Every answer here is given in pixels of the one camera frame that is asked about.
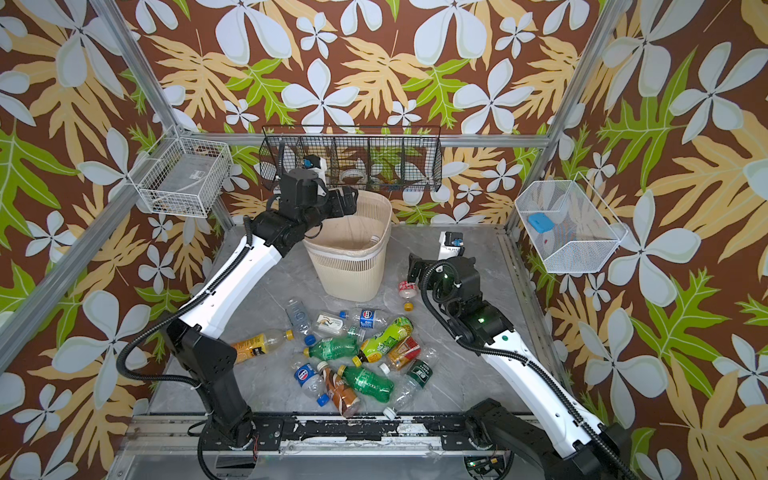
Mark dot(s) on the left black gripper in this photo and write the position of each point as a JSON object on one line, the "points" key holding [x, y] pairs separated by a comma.
{"points": [[348, 201]]}

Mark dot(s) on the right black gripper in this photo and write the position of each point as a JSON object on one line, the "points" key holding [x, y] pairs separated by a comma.
{"points": [[414, 268]]}

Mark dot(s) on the clear bottle red cap label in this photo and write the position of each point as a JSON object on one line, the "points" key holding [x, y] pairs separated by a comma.
{"points": [[407, 291]]}

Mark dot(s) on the orange red label bottle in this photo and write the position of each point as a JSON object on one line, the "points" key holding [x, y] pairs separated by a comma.
{"points": [[403, 353]]}

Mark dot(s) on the dark green label water bottle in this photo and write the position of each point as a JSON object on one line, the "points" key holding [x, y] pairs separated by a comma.
{"points": [[413, 382]]}

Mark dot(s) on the clear bottle blue cap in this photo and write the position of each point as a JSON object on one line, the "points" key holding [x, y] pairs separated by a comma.
{"points": [[299, 319]]}

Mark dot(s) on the yellow label juice bottle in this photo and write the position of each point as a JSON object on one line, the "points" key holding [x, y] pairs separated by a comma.
{"points": [[261, 344]]}

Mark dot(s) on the pepsi bottle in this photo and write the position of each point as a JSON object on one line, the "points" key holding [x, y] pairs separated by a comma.
{"points": [[366, 318], [310, 380]]}

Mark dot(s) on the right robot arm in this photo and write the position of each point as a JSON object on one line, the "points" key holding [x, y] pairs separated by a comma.
{"points": [[566, 441]]}

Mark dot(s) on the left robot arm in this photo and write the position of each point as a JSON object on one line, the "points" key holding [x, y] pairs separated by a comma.
{"points": [[193, 332]]}

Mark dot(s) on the beige plastic waste bin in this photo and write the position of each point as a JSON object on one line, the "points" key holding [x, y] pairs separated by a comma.
{"points": [[349, 253]]}

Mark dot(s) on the lime green label bottle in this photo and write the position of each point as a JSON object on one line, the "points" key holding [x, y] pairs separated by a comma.
{"points": [[373, 349]]}

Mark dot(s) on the blue object in basket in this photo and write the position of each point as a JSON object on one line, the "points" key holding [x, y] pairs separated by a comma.
{"points": [[540, 222]]}

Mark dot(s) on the white label small bottle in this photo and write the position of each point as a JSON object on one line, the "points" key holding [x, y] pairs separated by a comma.
{"points": [[335, 326]]}

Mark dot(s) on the green soda bottle lower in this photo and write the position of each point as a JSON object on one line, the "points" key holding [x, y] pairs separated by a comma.
{"points": [[367, 382]]}

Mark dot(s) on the green soda bottle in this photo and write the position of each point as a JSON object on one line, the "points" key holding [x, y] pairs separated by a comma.
{"points": [[333, 348], [367, 382]]}

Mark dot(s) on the green soda bottle upper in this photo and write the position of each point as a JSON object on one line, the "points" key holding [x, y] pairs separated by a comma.
{"points": [[333, 348]]}

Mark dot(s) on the brown tea bottle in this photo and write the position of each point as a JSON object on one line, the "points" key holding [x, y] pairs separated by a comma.
{"points": [[343, 397]]}

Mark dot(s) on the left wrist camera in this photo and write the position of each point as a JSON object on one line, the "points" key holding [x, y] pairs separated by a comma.
{"points": [[317, 164]]}

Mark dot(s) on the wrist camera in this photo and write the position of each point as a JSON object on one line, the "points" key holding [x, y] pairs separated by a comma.
{"points": [[317, 164], [451, 244]]}

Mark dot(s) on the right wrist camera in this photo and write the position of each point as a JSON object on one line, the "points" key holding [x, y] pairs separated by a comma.
{"points": [[451, 244]]}

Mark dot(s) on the black wire wall basket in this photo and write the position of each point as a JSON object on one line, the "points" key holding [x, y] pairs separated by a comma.
{"points": [[375, 158]]}

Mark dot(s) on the white wire basket left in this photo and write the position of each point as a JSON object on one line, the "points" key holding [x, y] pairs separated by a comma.
{"points": [[182, 174]]}

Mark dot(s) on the white wire basket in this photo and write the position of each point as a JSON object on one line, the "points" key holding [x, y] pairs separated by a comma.
{"points": [[587, 231], [182, 174]]}

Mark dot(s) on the white wire basket right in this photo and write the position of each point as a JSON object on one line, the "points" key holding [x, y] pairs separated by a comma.
{"points": [[587, 231]]}

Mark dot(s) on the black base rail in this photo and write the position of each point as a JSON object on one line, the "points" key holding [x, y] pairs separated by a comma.
{"points": [[418, 435]]}

